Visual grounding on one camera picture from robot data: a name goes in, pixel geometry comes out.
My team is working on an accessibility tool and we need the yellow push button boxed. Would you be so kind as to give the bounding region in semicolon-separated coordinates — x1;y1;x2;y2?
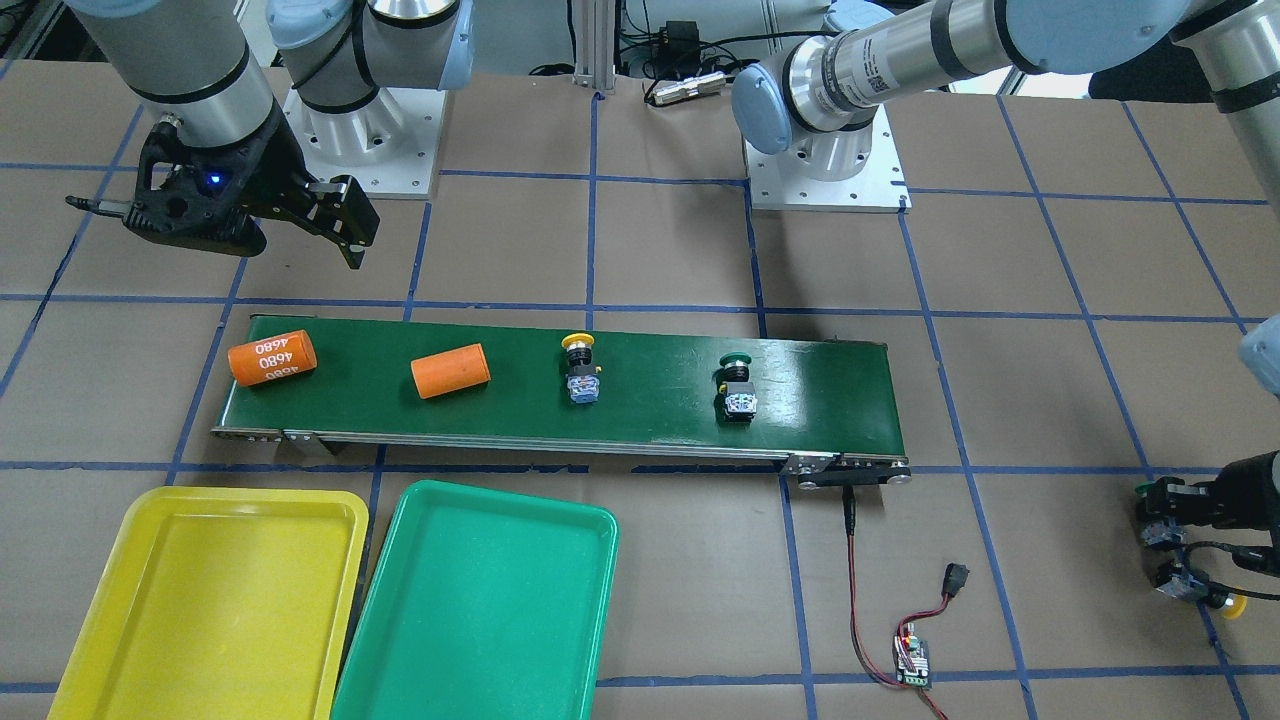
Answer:
561;332;602;404
1155;560;1248;621

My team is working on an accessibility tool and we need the green push button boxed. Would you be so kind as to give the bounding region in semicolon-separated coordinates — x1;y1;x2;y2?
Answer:
1134;482;1187;552
716;352;758;423

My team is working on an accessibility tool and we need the orange cylinder marked 4680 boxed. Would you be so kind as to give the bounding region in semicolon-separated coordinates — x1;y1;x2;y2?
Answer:
227;331;317;387

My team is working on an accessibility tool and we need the plain orange cylinder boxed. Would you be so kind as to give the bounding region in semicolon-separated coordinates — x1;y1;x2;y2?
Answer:
410;343;492;400

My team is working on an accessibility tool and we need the yellow plastic tray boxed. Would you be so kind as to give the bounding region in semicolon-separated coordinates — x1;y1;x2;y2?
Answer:
50;486;369;719

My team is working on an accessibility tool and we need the green plastic tray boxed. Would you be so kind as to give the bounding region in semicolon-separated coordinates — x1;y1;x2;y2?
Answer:
332;480;620;719

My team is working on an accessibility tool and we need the green conveyor belt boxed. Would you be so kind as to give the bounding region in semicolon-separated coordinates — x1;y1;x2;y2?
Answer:
212;314;911;487

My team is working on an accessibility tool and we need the aluminium frame post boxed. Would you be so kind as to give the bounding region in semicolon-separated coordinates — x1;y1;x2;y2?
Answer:
570;0;621;97

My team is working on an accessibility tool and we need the red black wire with board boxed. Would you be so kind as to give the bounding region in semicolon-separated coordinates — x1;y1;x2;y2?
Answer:
840;486;972;720

